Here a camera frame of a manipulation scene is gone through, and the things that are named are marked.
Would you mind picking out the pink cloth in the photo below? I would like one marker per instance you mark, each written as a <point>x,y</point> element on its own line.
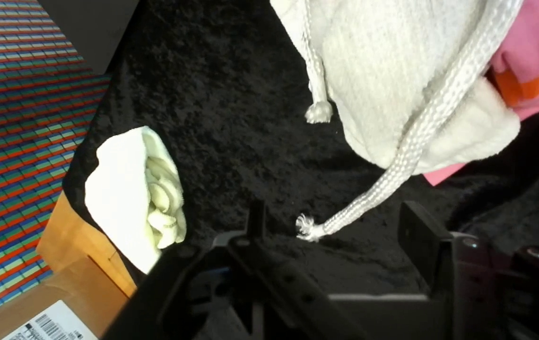
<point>534,57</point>

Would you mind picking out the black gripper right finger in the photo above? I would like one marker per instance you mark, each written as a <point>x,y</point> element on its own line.
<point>489,289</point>

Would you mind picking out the cardboard box with white label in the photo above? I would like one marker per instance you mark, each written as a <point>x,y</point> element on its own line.
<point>43,314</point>

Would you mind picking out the cream folded cloth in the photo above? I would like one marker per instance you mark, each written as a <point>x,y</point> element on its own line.
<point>124,195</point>

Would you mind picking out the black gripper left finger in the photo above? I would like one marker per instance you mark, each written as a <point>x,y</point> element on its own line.
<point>219,295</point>

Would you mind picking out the black velvet tablecloth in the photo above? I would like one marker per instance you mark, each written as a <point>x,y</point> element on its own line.
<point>251,125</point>

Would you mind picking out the orange wooden board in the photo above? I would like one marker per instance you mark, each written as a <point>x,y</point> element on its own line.
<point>73,246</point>

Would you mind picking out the colourful striped backdrop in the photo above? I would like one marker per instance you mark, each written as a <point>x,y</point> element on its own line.
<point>24,125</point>

